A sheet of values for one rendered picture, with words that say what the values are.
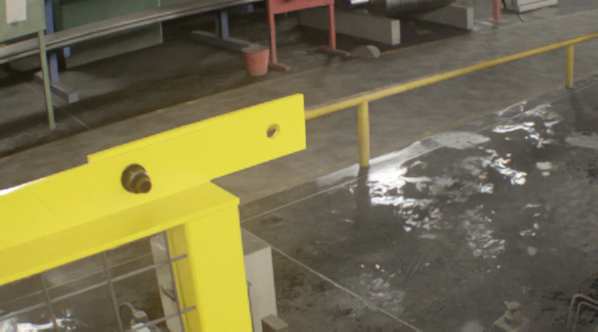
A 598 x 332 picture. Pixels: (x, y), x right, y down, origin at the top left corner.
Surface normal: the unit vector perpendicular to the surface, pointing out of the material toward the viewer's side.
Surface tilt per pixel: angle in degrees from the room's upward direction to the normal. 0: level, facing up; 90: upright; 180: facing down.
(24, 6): 90
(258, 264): 90
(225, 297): 90
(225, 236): 90
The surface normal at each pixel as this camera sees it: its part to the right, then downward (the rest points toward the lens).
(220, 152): 0.61, 0.26
